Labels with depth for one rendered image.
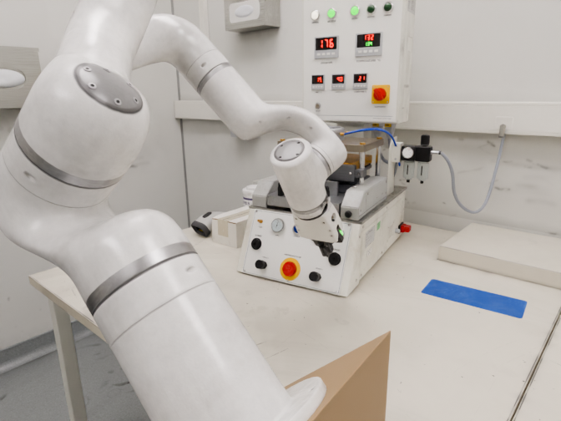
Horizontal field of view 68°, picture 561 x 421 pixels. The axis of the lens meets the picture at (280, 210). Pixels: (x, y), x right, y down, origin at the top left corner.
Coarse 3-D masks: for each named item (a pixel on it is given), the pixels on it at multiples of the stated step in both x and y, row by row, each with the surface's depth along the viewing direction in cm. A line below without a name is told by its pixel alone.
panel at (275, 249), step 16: (256, 224) 121; (288, 224) 116; (352, 224) 107; (272, 240) 117; (288, 240) 115; (304, 240) 113; (256, 256) 119; (272, 256) 116; (288, 256) 114; (304, 256) 112; (320, 256) 110; (256, 272) 118; (272, 272) 115; (304, 272) 111; (320, 272) 109; (336, 272) 107; (320, 288) 108; (336, 288) 106
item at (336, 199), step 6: (330, 186) 116; (336, 186) 115; (276, 192) 122; (330, 192) 117; (336, 192) 116; (270, 198) 119; (276, 198) 118; (282, 198) 117; (336, 198) 114; (342, 198) 114; (270, 204) 119; (276, 204) 118; (282, 204) 117; (288, 204) 116; (336, 204) 109; (336, 210) 109
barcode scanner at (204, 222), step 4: (208, 212) 154; (212, 212) 154; (216, 212) 155; (220, 212) 156; (224, 212) 158; (200, 216) 153; (204, 216) 152; (208, 216) 151; (212, 216) 151; (196, 220) 152; (200, 220) 151; (204, 220) 150; (208, 220) 150; (192, 224) 151; (196, 224) 150; (200, 224) 149; (204, 224) 149; (208, 224) 150; (196, 228) 154; (200, 228) 148; (204, 228) 148; (208, 228) 150; (196, 232) 154; (200, 232) 153; (204, 232) 149; (208, 232) 150
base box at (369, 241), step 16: (384, 208) 124; (400, 208) 141; (368, 224) 113; (384, 224) 126; (400, 224) 143; (352, 240) 107; (368, 240) 114; (384, 240) 129; (240, 256) 121; (352, 256) 106; (368, 256) 116; (352, 272) 106; (352, 288) 108
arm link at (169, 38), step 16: (160, 16) 81; (176, 16) 83; (64, 32) 74; (160, 32) 80; (176, 32) 80; (192, 32) 82; (144, 48) 79; (160, 48) 80; (176, 48) 81; (192, 48) 82; (208, 48) 83; (144, 64) 80; (176, 64) 84; (192, 64) 82; (208, 64) 82; (192, 80) 84
